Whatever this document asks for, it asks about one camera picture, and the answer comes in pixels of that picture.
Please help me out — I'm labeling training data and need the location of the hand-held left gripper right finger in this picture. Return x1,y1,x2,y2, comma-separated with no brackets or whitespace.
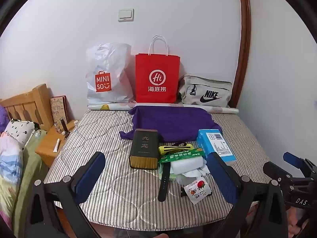
206,151,290,238

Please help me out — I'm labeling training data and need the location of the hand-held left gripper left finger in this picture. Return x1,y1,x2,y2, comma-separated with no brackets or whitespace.
26,151,107,238

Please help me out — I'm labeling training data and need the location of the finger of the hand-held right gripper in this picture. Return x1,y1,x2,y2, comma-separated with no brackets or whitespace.
283,152,317,179
263,162,307,189

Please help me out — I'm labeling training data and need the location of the blue wet wipes pack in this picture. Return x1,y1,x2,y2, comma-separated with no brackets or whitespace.
197,129,236,165

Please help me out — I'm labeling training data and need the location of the white sponge block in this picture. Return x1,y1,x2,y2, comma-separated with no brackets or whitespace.
171,157,203,175

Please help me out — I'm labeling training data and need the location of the green foil packet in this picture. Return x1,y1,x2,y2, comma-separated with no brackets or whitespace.
158,148,204,164

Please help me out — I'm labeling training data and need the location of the yellow pouch with black straps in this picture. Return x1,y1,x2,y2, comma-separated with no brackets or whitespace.
158,141,194,158

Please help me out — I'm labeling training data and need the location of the black watch strap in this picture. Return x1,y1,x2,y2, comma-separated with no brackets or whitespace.
158,164,172,202

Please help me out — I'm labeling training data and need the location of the fruit print sachet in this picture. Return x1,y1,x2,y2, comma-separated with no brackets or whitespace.
184,176,212,205

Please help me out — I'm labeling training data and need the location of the striped quilted cover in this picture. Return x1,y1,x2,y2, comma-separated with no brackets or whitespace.
43,109,270,225

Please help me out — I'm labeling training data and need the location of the wooden nightstand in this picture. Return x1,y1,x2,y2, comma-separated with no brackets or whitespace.
35,120,80,168

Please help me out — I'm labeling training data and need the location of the dark tin box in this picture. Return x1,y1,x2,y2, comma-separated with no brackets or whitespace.
128,128,160,170

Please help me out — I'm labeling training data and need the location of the green bedsheet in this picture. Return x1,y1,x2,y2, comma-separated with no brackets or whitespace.
12,129,49,228

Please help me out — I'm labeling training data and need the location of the rolled printed paper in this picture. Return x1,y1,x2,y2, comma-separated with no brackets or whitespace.
88,103,239,114

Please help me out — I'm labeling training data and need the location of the purple towel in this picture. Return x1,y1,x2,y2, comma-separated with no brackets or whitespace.
119,105,223,144

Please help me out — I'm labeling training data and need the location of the patterned book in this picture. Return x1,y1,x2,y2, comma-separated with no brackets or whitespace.
50,95,70,127

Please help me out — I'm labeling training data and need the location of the colourful printed bedding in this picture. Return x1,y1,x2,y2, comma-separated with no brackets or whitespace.
0,131,25,228

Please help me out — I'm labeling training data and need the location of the white pillow with black print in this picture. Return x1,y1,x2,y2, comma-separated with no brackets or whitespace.
4,120,35,144

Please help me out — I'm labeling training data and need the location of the grey sling bag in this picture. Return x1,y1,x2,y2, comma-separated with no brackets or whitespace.
179,75,233,108

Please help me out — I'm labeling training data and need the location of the wooden headboard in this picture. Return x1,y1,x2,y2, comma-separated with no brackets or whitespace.
0,84,53,132

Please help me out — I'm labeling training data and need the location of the purple plush toy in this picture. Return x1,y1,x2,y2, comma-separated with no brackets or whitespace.
0,104,10,132

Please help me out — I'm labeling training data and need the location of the white plastic shopping bag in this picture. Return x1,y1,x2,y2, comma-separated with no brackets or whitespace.
85,43,135,106

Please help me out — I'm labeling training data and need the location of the red paper bag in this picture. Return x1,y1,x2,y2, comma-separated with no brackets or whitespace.
135,35,181,104

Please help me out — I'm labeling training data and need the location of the brown wooden door frame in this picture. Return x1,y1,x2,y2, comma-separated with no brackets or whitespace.
234,0,252,109

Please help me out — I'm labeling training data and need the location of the white light switch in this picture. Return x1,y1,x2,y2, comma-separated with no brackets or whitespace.
118,8,134,22

